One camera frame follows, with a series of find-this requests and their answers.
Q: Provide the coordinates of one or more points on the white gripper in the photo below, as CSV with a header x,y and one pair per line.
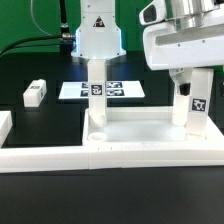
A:
x,y
181,34

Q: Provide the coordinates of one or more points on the white desk top tray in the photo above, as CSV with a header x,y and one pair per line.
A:
x,y
150,126

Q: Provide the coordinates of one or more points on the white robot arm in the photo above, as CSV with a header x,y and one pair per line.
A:
x,y
98,36

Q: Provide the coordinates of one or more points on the fiducial marker plate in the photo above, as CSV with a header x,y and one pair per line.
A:
x,y
115,89

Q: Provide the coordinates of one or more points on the white U-shaped fence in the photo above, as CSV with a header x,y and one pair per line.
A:
x,y
98,155

